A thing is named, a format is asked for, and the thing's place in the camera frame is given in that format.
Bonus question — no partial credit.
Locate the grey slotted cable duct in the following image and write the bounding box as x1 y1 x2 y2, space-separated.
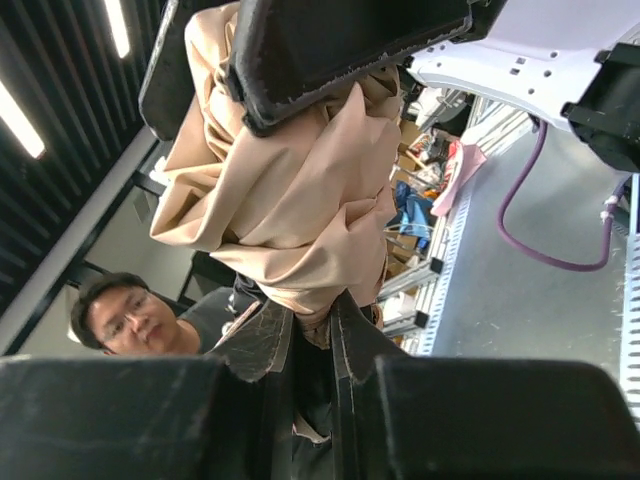
415 191 472 356

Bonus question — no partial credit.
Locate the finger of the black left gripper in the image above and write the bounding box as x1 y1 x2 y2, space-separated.
228 0 505 136
138 0 198 141

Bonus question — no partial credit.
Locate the person in dark shirt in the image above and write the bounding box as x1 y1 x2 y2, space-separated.
70 272 266 356

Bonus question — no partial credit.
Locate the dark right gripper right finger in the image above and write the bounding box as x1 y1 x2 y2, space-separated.
329 293 639 479

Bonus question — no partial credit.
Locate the cream folding umbrella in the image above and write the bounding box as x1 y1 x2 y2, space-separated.
148 0 404 446

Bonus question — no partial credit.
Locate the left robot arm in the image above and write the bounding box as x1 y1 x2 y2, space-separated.
227 0 639 172

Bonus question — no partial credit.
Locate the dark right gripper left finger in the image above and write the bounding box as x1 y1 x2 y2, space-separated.
1 303 294 479

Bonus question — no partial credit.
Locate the ceiling light strip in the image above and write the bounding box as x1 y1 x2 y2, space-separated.
0 82 46 158
103 0 131 59

